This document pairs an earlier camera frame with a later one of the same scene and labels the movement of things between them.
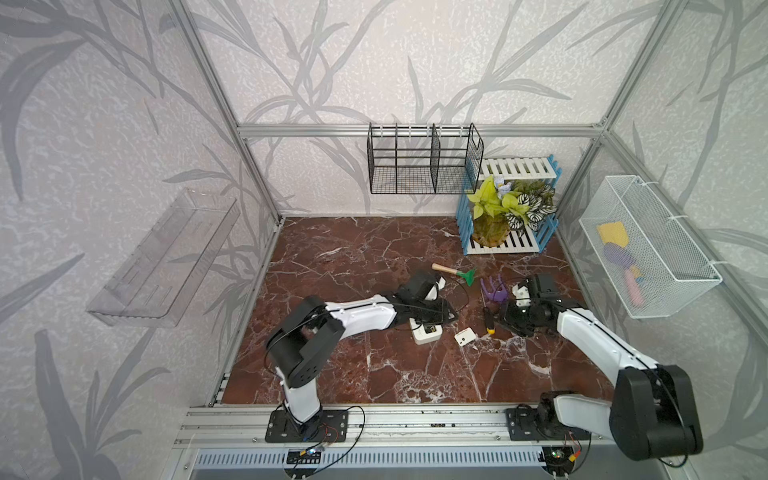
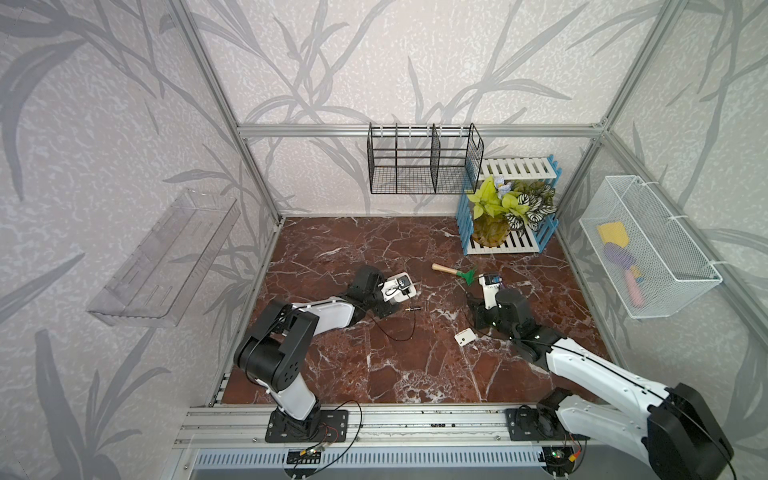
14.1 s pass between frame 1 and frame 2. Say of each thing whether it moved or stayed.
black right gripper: moved
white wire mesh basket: stayed
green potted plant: stayed
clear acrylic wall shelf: stayed
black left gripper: moved
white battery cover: stayed
